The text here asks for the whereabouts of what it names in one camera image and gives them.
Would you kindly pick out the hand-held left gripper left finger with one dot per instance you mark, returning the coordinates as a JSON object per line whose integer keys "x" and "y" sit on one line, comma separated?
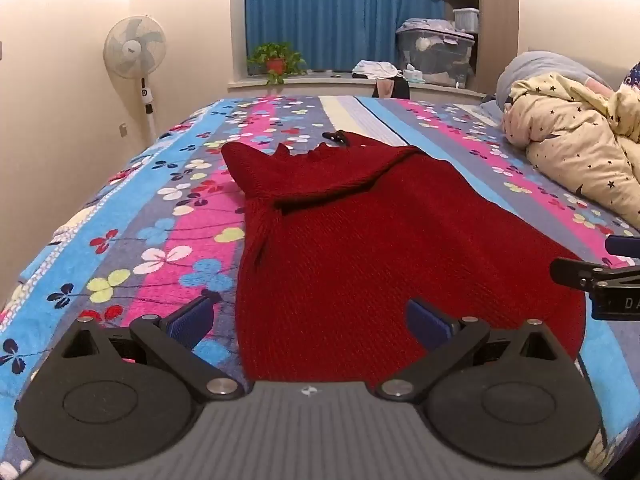
{"x": 192, "y": 319}

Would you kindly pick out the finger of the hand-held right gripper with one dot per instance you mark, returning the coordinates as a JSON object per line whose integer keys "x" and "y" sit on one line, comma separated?
{"x": 622, "y": 246}
{"x": 580, "y": 270}

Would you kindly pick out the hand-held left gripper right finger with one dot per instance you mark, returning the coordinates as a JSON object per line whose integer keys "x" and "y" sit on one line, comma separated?
{"x": 426, "y": 321}

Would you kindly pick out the red knit sweater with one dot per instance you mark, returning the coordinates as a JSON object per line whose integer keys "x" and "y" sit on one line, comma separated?
{"x": 400, "y": 260}

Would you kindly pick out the white clothes pile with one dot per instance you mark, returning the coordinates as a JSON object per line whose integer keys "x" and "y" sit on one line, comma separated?
{"x": 376, "y": 68}

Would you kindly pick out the floral striped blanket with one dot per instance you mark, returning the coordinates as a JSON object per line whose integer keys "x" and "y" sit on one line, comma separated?
{"x": 150, "y": 240}

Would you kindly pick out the star print cream duvet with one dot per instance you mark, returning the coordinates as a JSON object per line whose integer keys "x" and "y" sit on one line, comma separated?
{"x": 575, "y": 125}

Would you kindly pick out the grey pillow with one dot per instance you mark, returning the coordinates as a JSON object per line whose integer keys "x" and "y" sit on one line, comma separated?
{"x": 540, "y": 67}

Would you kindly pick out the black hair clip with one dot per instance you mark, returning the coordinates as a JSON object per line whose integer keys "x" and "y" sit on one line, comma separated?
{"x": 336, "y": 137}

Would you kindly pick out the pink and black garment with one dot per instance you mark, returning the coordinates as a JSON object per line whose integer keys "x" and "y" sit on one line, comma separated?
{"x": 391, "y": 89}

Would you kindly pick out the tissue packet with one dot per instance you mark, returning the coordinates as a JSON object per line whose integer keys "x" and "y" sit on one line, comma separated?
{"x": 414, "y": 75}

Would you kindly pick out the clear plastic storage bin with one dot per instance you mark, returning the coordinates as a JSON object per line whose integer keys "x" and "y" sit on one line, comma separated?
{"x": 435, "y": 55}

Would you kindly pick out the potted green plant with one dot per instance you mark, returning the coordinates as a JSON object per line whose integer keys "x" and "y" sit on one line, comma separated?
{"x": 274, "y": 60}

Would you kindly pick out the white standing fan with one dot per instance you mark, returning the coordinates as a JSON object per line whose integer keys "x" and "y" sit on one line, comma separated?
{"x": 134, "y": 50}

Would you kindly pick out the blue curtain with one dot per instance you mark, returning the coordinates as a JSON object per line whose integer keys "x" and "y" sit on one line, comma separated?
{"x": 340, "y": 15}

